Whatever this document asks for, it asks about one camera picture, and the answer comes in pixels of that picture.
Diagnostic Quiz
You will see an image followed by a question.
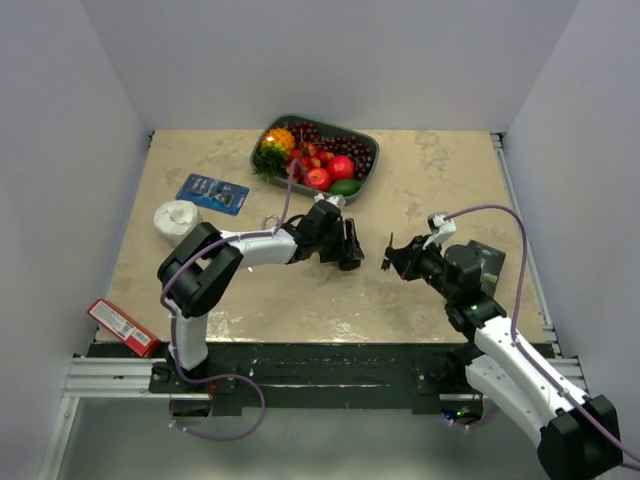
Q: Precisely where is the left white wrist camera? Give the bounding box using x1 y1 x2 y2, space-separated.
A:
313 193 346 211

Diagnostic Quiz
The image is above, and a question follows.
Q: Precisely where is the red apple front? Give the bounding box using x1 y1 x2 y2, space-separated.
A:
303 167 332 191

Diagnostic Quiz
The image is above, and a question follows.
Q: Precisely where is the green avocado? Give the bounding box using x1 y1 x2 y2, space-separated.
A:
329 178 361 197

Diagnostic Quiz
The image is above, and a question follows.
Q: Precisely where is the black headed key bunch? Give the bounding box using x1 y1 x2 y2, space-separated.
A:
381 233 394 271

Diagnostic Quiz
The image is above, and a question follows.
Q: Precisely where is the red apple back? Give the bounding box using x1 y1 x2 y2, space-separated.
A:
326 155 355 182

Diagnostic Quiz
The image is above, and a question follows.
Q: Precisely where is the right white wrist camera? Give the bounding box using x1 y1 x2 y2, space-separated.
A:
422 212 457 250

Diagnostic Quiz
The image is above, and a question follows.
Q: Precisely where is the brass padlock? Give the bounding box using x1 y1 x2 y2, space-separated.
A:
261 214 280 229

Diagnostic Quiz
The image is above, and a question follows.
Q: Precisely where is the aluminium frame rail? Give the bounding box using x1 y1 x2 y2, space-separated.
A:
491 134 576 403

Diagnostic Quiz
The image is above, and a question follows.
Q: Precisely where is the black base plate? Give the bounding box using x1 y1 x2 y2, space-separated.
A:
87 341 556 417

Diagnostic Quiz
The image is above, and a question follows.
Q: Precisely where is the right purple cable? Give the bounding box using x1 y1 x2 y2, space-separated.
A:
442 204 640 469

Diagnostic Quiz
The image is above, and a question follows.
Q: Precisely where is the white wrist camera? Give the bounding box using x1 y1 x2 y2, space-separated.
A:
313 193 346 211
422 212 457 250

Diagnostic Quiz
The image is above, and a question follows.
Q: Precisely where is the dark grape bunch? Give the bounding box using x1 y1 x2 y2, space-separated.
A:
284 121 377 181

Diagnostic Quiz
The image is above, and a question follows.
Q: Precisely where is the green black box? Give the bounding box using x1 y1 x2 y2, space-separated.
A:
465 240 506 297

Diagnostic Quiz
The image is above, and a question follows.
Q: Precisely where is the red apple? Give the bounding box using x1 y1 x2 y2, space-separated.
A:
303 167 332 191
326 155 355 182

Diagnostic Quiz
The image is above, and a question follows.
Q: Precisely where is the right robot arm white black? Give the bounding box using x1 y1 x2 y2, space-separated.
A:
383 236 623 479

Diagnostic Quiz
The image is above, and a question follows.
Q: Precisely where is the red cherry cluster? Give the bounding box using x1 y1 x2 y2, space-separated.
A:
285 141 335 181

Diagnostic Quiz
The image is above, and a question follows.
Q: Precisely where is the black padlock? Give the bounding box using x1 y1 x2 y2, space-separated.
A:
339 255 363 271

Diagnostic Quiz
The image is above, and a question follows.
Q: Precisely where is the white paper roll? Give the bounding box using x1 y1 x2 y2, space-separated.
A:
153 200 201 247

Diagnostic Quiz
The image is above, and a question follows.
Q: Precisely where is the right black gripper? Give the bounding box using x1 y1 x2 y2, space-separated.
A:
385 235 456 302

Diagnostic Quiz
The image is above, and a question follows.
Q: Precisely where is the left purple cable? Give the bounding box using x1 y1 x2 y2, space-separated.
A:
159 158 326 442

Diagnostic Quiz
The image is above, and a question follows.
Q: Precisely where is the blue card package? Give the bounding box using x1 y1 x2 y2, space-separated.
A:
175 173 250 216

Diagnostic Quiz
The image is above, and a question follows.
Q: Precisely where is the purple cable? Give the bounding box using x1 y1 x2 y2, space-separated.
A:
159 158 326 442
442 204 640 469

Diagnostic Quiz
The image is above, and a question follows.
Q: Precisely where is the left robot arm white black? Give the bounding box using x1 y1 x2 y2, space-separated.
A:
157 197 365 392

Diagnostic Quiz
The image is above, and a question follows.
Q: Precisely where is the red box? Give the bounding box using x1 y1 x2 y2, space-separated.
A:
87 298 161 358

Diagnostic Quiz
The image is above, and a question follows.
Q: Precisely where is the orange pineapple toy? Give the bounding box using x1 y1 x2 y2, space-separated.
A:
260 127 297 154

